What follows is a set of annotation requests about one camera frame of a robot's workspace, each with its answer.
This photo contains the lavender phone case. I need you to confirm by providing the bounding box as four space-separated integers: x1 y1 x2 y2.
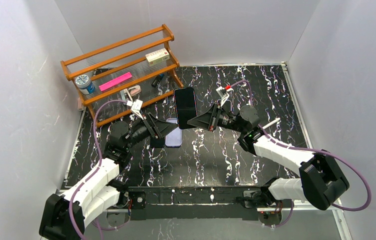
165 118 182 148

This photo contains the black smartphone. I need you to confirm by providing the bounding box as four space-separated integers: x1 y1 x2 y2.
174 87 197 130
222 100 232 114
150 137 165 148

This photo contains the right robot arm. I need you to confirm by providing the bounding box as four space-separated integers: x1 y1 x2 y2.
188 103 350 210

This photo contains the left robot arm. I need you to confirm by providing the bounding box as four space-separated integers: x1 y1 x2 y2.
39 113 178 240

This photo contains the pink teal stapler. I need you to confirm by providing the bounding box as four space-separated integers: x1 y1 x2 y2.
120 85 141 102

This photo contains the dark marker pen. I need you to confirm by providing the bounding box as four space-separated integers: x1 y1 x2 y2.
151 73 164 88

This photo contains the white marker pen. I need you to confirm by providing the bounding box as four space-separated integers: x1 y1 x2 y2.
262 117 281 130

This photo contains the pink flat bar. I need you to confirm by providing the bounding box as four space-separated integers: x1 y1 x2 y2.
99 72 132 92

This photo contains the orange wooden shelf rack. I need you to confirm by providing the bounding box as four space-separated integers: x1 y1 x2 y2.
60 24 183 127

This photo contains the white small box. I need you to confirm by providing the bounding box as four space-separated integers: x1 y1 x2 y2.
145 48 170 66

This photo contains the blue white jar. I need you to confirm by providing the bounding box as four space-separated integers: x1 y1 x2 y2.
74 74 95 95

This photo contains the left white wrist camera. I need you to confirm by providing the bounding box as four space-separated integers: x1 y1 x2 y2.
126 99 144 120

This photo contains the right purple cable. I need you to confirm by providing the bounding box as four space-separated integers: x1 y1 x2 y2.
227 79 372 228

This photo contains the purple cable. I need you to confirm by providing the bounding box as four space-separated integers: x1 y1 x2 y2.
68 100 134 240
227 79 372 228

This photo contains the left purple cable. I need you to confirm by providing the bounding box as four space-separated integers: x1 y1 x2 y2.
68 100 134 240

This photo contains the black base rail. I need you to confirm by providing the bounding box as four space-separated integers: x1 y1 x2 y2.
106 185 283 229

